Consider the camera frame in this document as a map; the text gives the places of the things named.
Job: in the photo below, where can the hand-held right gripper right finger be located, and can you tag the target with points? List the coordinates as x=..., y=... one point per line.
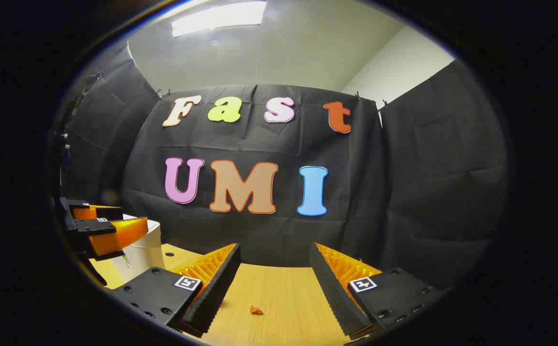
x=334, y=288

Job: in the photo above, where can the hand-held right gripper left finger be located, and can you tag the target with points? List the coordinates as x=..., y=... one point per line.
x=214, y=288

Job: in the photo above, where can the orange paper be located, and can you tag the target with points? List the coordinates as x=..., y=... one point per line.
x=255, y=310

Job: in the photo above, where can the white desktop garbage bin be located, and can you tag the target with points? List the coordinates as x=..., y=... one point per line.
x=144, y=257

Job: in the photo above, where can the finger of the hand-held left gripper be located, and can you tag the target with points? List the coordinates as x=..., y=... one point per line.
x=115, y=235
x=101, y=212

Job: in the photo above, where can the ceiling light panel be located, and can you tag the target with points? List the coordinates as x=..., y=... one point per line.
x=218, y=18

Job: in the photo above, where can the black backdrop cloth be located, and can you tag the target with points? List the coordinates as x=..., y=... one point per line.
x=403, y=202

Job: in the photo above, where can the wooden desktop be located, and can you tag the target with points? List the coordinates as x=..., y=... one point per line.
x=278, y=288

